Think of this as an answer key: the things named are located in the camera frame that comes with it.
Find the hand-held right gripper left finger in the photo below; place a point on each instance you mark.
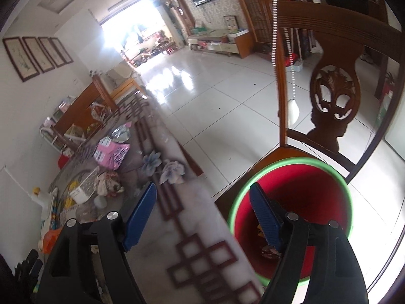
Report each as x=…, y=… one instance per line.
x=140, y=215

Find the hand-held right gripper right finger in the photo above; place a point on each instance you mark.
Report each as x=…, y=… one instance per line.
x=265, y=221

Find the clear plastic bottle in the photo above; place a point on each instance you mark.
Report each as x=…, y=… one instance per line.
x=91, y=210

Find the red bucket with green rim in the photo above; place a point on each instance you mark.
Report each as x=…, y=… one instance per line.
x=310, y=190

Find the crumpled wrapper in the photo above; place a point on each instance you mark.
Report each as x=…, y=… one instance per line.
x=269, y=251

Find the white paper cup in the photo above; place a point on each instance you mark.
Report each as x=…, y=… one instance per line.
x=80, y=194

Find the pink printed packet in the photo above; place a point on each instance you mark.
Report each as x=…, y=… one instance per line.
x=110, y=152

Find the yellow drink carton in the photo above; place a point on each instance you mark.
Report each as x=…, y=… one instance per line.
x=73, y=186

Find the silver foil bag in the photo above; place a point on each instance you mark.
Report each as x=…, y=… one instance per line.
x=121, y=132

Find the colourful printed tube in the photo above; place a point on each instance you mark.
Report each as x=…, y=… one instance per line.
x=55, y=209

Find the orange plastic bag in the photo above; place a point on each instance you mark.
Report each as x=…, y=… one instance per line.
x=52, y=240

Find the white bottle with yellow cap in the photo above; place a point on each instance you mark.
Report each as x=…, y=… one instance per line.
x=42, y=204

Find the plain back wooden chair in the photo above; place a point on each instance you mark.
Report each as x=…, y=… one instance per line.
x=84, y=107

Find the white metal shelf rack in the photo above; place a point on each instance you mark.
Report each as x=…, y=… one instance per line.
x=55, y=126

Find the light wooden chair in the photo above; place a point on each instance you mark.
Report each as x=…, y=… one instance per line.
x=126, y=87

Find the small tricycle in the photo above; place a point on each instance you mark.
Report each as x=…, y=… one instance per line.
x=145, y=57

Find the low television cabinet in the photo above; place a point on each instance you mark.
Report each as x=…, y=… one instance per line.
x=231, y=46

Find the standing framed picture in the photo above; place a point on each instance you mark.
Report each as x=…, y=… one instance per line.
x=231, y=22

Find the carved back wooden chair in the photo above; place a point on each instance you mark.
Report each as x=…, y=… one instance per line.
x=335, y=15

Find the framed wall picture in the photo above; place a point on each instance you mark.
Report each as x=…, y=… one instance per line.
x=61, y=50
x=22, y=60
x=38, y=54
x=52, y=52

